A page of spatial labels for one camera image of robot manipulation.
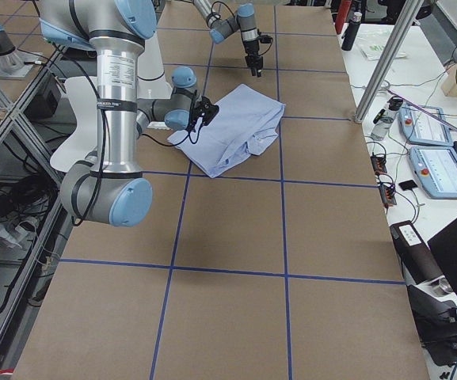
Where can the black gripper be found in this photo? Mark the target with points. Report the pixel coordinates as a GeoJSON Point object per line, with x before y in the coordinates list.
{"type": "Point", "coordinates": [207, 109]}
{"type": "Point", "coordinates": [250, 49]}

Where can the light blue striped shirt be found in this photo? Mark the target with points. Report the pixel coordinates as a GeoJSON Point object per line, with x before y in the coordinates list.
{"type": "Point", "coordinates": [245, 126]}

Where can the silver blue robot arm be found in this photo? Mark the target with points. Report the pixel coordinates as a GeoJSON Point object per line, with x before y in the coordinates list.
{"type": "Point", "coordinates": [107, 185]}
{"type": "Point", "coordinates": [223, 22]}

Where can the black thermos bottle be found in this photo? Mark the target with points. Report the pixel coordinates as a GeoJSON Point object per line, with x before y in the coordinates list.
{"type": "Point", "coordinates": [351, 31]}

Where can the red bottle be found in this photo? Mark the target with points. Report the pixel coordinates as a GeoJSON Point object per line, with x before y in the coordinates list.
{"type": "Point", "coordinates": [342, 13]}

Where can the clear water bottle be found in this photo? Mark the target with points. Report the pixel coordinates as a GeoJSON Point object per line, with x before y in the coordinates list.
{"type": "Point", "coordinates": [385, 118]}

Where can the upper blue teach pendant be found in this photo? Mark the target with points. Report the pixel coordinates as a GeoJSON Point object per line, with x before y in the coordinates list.
{"type": "Point", "coordinates": [420, 128]}

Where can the blue teach pendant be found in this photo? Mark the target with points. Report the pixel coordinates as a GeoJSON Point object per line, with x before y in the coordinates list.
{"type": "Point", "coordinates": [436, 170]}
{"type": "Point", "coordinates": [420, 128]}

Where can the lower blue teach pendant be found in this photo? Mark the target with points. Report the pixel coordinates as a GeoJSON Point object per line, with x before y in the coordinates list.
{"type": "Point", "coordinates": [436, 170]}

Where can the black device white label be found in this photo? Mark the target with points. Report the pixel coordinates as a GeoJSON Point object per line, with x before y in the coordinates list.
{"type": "Point", "coordinates": [414, 253]}

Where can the aluminium frame post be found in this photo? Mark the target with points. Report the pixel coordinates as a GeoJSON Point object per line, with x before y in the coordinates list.
{"type": "Point", "coordinates": [396, 38]}

